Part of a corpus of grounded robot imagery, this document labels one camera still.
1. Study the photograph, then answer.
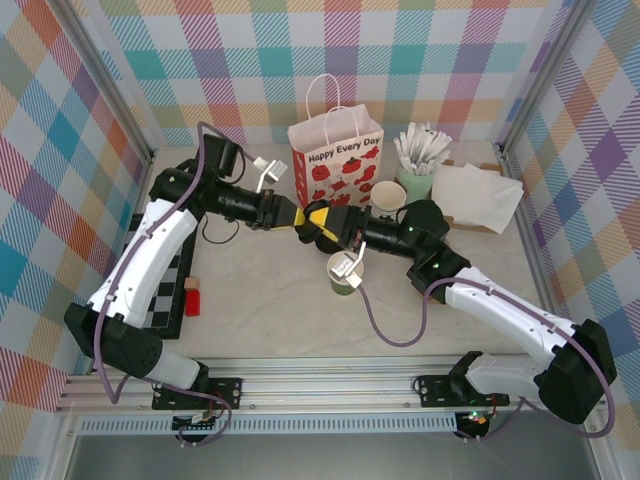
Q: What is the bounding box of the green paper coffee cup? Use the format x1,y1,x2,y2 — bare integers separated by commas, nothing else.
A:
327,252,366,297

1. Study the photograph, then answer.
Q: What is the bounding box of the aluminium frame post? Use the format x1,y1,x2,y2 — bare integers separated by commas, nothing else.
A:
52,0,156,164
497,0,601,156

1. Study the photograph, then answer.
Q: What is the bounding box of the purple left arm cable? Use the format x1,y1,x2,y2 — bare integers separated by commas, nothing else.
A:
94,121,259,447

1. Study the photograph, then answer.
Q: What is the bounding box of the black plastic cup lid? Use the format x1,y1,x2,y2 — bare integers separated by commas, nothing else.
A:
298,199,344,251

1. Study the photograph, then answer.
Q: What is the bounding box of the mint green tin holder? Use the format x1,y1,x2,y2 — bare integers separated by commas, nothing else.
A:
396,162,435,206

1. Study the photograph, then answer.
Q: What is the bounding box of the stack of white napkins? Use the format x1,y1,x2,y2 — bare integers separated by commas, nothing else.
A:
427,159,506,234
430,163,525,235

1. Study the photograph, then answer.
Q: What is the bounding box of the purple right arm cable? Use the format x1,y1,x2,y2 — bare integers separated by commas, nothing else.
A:
357,277,617,444

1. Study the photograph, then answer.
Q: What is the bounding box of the aluminium side rail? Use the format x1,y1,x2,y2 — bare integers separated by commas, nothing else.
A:
499,144,571,366

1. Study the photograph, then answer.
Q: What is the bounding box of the small circuit board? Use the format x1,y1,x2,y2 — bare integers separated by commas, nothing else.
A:
172,410,221,434
458,409,494,432

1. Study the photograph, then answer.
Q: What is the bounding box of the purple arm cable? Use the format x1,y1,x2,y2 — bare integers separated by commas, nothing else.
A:
94,121,259,447
357,277,617,444

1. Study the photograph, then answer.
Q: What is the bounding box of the white red paper gift bag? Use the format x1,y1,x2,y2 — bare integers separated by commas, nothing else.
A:
287,73,386,211

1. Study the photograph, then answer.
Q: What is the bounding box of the black chessboard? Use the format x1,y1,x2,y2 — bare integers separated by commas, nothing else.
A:
127,214,199,341

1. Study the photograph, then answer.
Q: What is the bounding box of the perforated grey cable duct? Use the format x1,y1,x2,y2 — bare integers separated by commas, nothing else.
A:
77,413,464,436

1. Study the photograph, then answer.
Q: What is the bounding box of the thin black left gripper cable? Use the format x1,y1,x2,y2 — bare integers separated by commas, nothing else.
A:
199,212,241,246

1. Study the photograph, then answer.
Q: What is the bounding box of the bundle of white stick packets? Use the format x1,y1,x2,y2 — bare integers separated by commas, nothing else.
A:
393,122,454,177

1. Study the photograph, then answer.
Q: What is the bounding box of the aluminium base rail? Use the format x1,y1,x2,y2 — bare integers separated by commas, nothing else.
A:
54,353,609,416

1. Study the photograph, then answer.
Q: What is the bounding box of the stack of paper cups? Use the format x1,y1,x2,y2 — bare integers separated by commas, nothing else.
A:
370,179,407,221

